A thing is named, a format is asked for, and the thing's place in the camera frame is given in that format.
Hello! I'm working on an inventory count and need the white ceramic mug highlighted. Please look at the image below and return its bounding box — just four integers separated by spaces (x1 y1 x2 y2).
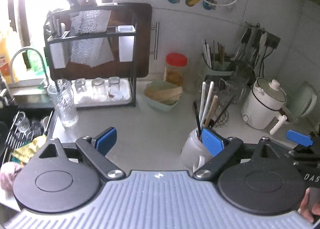
180 129 213 173

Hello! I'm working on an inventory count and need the brown wooden chopstick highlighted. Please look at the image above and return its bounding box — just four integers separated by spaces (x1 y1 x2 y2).
204 95 219 128

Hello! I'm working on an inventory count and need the white black chopstick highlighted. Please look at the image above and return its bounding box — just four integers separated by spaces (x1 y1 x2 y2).
193 100 201 139

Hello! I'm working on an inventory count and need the white long-handled ladle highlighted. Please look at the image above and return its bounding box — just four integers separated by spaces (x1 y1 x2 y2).
199 81 206 122

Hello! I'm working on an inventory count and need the black kitchen sink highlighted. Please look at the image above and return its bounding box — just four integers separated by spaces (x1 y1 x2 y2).
1 106 54 165

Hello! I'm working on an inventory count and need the person right hand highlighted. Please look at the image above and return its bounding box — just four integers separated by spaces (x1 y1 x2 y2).
298 188 314 223

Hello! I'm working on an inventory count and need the green electric kettle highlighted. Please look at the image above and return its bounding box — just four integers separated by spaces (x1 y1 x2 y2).
286 81 317 119

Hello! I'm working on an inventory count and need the white electric cooker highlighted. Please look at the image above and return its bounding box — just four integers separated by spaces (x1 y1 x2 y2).
241 77 287 135

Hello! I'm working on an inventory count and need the white drip tray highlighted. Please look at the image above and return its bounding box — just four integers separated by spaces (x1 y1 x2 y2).
72 77 133 108

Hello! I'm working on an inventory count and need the upturned glass middle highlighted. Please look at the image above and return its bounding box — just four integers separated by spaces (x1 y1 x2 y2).
91 77 106 96

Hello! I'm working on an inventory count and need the upturned glass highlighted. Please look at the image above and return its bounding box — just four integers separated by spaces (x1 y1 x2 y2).
91 77 106 96
108 77 121 99
74 78 87 94

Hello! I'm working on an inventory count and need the upturned glass right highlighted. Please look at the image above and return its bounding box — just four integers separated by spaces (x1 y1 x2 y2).
108 77 121 99

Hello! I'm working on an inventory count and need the upturned glass left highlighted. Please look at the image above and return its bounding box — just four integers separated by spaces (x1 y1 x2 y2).
74 78 87 94

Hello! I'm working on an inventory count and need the tall textured glass mug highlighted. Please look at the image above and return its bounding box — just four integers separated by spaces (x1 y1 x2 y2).
47 79 79 128

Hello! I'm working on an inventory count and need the yellow cloth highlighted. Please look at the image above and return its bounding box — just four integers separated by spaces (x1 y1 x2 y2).
11 134 47 165

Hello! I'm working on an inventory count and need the wine glass in sink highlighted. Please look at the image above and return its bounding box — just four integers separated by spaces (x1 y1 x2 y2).
15 111 30 133

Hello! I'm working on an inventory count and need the green basket of sticks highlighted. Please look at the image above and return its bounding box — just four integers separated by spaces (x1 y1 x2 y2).
144 80 183 113

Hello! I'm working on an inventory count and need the green white utensil caddy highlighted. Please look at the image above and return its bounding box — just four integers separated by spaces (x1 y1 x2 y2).
199 39 233 77

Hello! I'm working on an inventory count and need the pink cloth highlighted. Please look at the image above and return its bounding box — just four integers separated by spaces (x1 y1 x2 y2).
0 162 23 191

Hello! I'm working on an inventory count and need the red-lid plastic jar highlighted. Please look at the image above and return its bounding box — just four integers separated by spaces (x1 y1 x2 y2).
163 53 188 87

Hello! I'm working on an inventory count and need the black dish rack shelf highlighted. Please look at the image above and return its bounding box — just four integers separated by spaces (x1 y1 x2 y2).
43 3 138 108

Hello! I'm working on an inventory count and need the green soap bottle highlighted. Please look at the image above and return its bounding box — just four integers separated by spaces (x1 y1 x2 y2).
27 50 44 75

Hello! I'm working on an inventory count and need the yellow detergent jug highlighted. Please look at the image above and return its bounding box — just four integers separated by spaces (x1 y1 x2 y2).
0 29 20 84

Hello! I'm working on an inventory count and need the small curved faucet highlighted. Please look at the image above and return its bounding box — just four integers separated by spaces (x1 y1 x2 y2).
10 46 49 89

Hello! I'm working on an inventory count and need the wire glass holder rack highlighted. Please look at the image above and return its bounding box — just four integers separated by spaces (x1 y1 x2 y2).
206 76 249 127

